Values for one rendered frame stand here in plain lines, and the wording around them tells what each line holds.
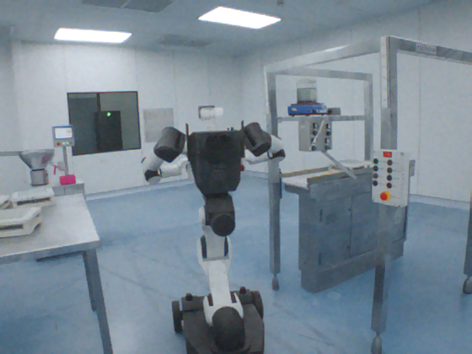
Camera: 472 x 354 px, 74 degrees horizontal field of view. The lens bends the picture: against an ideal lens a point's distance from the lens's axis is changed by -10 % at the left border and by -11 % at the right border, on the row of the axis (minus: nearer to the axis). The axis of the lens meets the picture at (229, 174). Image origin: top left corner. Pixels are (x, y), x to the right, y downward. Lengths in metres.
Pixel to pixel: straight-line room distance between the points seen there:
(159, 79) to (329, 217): 5.38
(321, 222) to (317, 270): 0.37
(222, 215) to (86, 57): 5.59
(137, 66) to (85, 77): 1.07
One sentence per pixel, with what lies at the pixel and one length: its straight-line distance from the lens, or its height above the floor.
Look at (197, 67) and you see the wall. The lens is 7.72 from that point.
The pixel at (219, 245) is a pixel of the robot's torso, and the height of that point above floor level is 0.61.
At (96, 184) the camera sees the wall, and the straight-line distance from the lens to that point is 6.77.
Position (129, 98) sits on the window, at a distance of 6.95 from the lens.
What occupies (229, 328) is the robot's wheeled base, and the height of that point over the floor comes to 0.33.
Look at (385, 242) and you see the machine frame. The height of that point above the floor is 0.68.
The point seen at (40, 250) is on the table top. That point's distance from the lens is 1.44.
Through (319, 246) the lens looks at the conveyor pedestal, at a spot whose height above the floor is 0.39.
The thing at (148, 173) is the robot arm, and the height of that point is 1.07.
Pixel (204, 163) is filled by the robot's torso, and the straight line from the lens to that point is 1.55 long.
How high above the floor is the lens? 1.32
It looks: 9 degrees down
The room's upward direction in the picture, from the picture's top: 3 degrees counter-clockwise
